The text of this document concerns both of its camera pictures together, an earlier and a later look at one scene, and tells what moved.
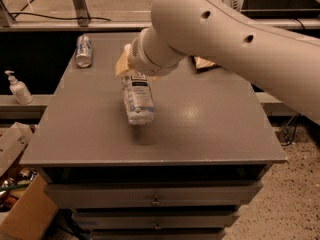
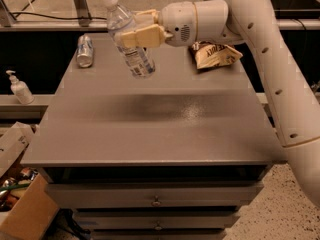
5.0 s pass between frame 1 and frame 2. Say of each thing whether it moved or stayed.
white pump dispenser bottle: stayed
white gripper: moved
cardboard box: stayed
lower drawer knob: stayed
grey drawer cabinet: stayed
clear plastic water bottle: moved
